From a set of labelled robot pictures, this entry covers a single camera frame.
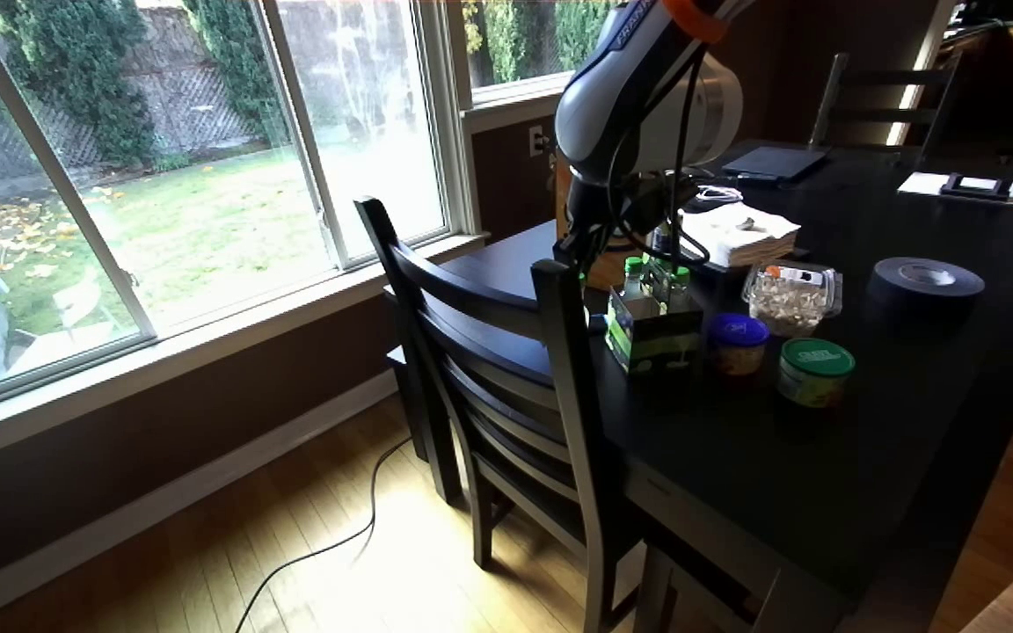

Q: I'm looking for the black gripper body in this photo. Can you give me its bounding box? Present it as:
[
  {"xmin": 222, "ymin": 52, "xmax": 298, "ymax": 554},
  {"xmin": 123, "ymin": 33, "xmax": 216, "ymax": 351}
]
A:
[{"xmin": 556, "ymin": 173, "xmax": 698, "ymax": 271}]

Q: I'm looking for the green cap bottle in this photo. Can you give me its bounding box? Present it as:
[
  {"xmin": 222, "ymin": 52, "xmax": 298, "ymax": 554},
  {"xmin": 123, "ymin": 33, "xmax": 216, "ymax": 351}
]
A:
[{"xmin": 624, "ymin": 255, "xmax": 653, "ymax": 321}]

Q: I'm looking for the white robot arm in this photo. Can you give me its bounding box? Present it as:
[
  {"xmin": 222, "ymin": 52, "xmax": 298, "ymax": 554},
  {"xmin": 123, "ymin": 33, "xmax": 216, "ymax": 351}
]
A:
[{"xmin": 552, "ymin": 0, "xmax": 753, "ymax": 271}]

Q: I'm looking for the black bottle carrier box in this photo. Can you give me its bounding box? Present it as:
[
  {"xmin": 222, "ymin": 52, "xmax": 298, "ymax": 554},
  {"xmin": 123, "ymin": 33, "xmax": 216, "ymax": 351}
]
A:
[{"xmin": 605, "ymin": 286, "xmax": 704, "ymax": 373}]

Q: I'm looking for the black tablet device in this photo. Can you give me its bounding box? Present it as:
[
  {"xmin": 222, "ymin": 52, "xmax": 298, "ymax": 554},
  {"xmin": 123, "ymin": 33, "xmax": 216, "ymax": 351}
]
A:
[{"xmin": 722, "ymin": 143, "xmax": 823, "ymax": 184}]

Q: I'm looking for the blue lid jar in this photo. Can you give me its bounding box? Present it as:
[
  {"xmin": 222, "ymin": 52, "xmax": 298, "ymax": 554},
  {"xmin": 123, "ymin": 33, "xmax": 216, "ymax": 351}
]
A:
[{"xmin": 712, "ymin": 313, "xmax": 772, "ymax": 377}]

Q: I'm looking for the clear plastic food container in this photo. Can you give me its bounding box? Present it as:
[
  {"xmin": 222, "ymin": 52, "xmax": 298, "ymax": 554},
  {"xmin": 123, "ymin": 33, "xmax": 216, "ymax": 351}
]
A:
[{"xmin": 741, "ymin": 261, "xmax": 844, "ymax": 337}]

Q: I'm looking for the black wooden chair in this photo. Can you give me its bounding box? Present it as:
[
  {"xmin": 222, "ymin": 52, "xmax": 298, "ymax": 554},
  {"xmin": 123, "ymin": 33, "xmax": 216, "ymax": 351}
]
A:
[{"xmin": 355, "ymin": 197, "xmax": 643, "ymax": 633}]

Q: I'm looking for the green lid jar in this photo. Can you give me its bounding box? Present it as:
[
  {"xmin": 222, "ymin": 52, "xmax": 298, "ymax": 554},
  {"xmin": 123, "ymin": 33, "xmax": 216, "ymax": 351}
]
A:
[{"xmin": 776, "ymin": 337, "xmax": 854, "ymax": 407}]

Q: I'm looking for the black tape roll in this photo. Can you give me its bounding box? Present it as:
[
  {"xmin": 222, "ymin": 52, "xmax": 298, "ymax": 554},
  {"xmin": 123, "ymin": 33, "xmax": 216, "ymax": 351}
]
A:
[{"xmin": 870, "ymin": 257, "xmax": 986, "ymax": 307}]

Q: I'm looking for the black floor cable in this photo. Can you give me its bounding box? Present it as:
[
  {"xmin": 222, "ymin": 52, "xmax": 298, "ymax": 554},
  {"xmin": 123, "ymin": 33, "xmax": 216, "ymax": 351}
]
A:
[{"xmin": 232, "ymin": 432, "xmax": 416, "ymax": 633}]

